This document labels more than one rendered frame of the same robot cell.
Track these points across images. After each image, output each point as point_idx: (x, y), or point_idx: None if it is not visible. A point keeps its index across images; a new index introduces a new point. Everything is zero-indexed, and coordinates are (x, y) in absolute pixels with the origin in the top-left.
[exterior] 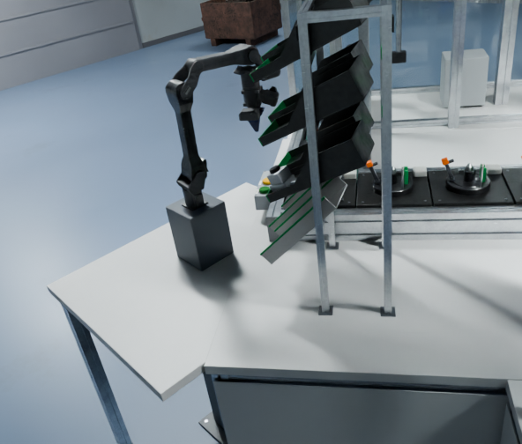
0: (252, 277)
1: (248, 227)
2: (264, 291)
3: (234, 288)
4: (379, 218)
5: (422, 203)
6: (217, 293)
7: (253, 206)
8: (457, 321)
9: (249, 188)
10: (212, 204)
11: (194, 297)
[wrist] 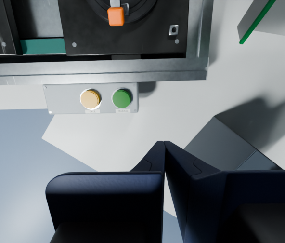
0: (268, 82)
1: (158, 111)
2: None
3: None
4: None
5: None
6: None
7: (105, 114)
8: None
9: (58, 129)
10: (265, 167)
11: None
